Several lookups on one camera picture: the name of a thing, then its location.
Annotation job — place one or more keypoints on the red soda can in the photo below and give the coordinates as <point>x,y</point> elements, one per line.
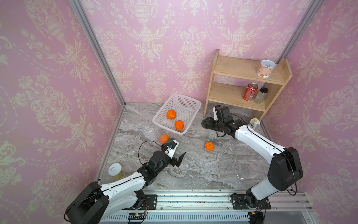
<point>250,91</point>

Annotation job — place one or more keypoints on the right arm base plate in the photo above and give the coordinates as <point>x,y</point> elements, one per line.
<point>248,202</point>

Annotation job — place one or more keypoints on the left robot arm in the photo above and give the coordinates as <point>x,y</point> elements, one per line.
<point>96,202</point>

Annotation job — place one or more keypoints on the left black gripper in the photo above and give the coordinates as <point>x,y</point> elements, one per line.
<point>174,160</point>

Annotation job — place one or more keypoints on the container orange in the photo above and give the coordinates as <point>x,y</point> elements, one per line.
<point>164,139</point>
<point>209,146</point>

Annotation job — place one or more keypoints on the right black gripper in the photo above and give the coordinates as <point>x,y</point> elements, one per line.
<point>209,122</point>

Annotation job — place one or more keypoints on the aluminium frame rail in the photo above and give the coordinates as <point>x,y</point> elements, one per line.
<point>214,207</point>

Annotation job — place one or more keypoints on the white orange cup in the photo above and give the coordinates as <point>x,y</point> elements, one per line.
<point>265,68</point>

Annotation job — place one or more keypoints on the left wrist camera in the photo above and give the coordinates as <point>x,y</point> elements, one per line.
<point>171,149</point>

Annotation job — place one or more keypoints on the wooden shelf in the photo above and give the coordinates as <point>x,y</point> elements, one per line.
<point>246,70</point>

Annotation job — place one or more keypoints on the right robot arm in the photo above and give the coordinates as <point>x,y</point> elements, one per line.
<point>285,167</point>

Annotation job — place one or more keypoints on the clear clamshell container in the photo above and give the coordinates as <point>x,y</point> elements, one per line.
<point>168,143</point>
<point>240,173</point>
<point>210,141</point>

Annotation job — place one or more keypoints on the white plastic basket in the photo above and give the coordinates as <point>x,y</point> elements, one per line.
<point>186,109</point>

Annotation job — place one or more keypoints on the peeled orange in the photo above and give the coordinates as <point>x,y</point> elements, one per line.
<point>171,114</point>
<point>179,125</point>

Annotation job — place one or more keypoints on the glass spice jar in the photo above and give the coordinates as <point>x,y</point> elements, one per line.
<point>261,95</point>

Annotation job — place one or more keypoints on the yellow white can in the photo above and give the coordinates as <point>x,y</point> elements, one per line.
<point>116,171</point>

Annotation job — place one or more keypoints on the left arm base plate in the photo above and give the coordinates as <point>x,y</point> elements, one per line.
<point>146,202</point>

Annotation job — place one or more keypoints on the green white juice carton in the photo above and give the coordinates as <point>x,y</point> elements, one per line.
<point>254,122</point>

